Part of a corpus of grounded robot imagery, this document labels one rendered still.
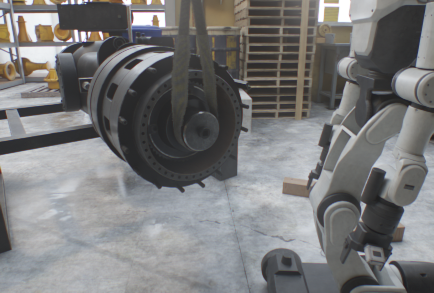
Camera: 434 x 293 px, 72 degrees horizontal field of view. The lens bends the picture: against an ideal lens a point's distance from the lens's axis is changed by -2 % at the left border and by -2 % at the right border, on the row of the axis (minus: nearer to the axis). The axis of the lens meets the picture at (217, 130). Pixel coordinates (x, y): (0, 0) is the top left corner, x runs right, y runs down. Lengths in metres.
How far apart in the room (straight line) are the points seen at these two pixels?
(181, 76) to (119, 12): 2.67
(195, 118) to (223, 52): 3.26
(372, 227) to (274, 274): 0.64
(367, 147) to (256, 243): 1.10
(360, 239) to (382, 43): 0.53
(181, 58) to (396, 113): 0.66
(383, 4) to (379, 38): 0.09
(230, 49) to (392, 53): 3.45
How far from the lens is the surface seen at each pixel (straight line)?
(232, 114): 1.18
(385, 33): 0.94
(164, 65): 1.07
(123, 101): 1.04
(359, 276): 1.29
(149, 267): 1.78
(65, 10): 3.78
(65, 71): 2.31
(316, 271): 1.54
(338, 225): 1.07
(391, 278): 1.35
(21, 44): 10.12
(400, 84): 0.85
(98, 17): 3.67
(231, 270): 1.74
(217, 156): 1.20
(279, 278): 1.43
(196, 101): 1.10
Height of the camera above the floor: 1.15
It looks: 17 degrees down
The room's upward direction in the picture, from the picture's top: straight up
